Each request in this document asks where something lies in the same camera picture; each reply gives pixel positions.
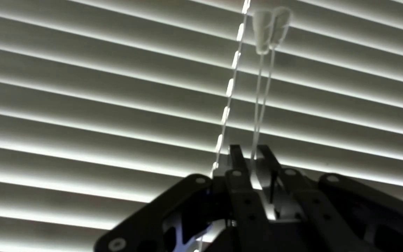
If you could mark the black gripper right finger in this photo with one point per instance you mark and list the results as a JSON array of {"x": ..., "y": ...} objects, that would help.
[{"x": 332, "y": 210}]

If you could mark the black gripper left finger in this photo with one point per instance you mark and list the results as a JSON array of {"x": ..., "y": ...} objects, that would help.
[{"x": 188, "y": 210}]

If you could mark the white slatted raisable window blinds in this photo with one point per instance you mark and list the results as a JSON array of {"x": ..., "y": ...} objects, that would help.
[{"x": 94, "y": 93}]

